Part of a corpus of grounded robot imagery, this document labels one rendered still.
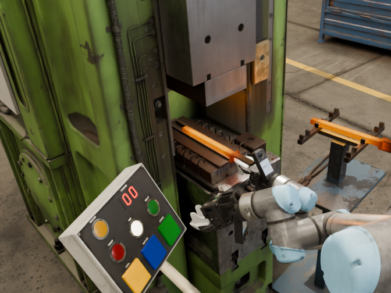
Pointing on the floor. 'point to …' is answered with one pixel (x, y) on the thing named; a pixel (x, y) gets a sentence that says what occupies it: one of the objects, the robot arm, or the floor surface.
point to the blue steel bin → (357, 21)
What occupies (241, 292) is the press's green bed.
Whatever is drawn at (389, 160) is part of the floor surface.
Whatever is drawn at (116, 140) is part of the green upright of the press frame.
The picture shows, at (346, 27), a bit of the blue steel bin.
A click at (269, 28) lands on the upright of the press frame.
